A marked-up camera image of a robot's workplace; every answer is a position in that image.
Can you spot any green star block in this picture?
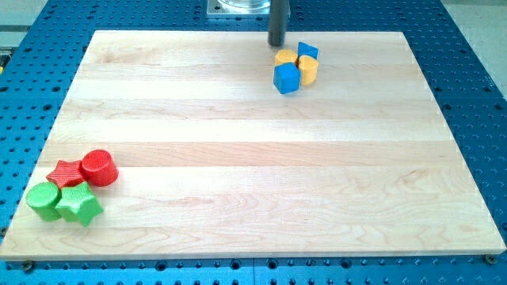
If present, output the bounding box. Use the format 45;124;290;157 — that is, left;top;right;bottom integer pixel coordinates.
55;181;104;227

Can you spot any red star block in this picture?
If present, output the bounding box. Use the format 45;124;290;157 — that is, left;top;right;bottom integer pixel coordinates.
46;160;85;189

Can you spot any blue cube block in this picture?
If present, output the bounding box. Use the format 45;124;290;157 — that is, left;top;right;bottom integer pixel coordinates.
273;63;300;94

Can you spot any yellow pentagon block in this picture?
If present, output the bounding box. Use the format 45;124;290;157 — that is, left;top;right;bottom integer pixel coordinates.
274;49;298;66

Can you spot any yellow heart block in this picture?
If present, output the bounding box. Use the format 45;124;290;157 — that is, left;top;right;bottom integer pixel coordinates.
298;55;319;86

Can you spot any blue triangle block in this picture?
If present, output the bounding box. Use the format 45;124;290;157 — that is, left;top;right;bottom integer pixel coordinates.
298;42;319;59

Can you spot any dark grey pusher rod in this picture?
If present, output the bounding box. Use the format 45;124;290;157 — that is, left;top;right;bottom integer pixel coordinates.
268;0;288;47

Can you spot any red cylinder block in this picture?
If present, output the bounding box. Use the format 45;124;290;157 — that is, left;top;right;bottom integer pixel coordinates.
81;150;119;187

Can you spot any green cylinder block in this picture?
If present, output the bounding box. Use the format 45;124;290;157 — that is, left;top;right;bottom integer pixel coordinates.
26;181;61;222

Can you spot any left board clamp screw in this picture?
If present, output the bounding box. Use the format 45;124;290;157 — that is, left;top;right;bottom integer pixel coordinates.
20;260;35;273

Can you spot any board clamp screw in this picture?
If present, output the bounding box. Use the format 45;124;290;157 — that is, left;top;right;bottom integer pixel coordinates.
20;260;35;273
484;255;497;265

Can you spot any right board clamp screw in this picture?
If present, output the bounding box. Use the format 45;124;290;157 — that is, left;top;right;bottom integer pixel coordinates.
484;255;497;265

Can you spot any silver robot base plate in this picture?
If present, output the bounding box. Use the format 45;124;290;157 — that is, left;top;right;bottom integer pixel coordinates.
204;0;271;19

